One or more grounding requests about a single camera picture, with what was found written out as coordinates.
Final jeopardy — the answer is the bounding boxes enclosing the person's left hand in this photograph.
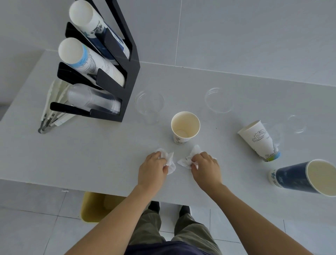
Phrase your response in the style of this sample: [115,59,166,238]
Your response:
[137,151,169,195]

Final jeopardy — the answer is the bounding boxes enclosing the stack of dark blue paper cups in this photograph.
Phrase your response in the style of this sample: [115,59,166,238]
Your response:
[69,0,131,63]

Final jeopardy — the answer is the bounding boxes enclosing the stack of light blue paper cups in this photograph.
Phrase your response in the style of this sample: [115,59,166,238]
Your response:
[58,37,125,88]

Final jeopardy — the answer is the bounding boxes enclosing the yellow waste bin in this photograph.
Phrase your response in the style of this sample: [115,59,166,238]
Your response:
[80,191,126,224]

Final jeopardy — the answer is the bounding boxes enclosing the white tissue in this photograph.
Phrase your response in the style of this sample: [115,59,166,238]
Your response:
[177,144,202,170]
[155,148,176,175]

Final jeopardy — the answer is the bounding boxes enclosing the olive green trousers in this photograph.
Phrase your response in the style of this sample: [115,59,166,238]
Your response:
[128,209,223,255]

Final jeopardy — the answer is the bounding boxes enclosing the white paper cup green base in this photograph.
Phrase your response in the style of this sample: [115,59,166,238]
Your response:
[237,120,281,162]

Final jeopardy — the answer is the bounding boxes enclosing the person's right forearm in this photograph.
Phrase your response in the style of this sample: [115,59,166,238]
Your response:
[209,184,313,255]

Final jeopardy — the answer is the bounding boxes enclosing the stack of clear plastic cups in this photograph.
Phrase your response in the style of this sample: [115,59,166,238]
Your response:
[67,84,122,115]

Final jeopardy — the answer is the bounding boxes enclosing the dark navy shirt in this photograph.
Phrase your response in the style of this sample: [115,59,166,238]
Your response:
[124,241,212,255]

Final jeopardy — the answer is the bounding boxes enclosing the dark blue paper cup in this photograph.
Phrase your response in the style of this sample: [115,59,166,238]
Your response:
[268,159,336,197]

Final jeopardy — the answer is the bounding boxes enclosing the person's right hand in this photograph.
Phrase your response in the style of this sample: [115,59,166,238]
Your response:
[191,151,224,196]

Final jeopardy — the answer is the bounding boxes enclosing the clear plastic cup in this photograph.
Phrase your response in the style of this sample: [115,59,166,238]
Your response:
[204,87,234,114]
[134,90,165,125]
[263,115,307,146]

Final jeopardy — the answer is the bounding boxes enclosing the bundle of white wrapped straws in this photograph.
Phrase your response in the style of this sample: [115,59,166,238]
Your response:
[38,79,76,134]

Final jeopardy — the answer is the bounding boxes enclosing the black cup dispenser rack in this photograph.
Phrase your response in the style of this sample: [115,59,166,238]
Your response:
[50,0,141,123]

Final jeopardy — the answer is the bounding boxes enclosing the person's left forearm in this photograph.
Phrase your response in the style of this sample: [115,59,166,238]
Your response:
[65,185,159,255]

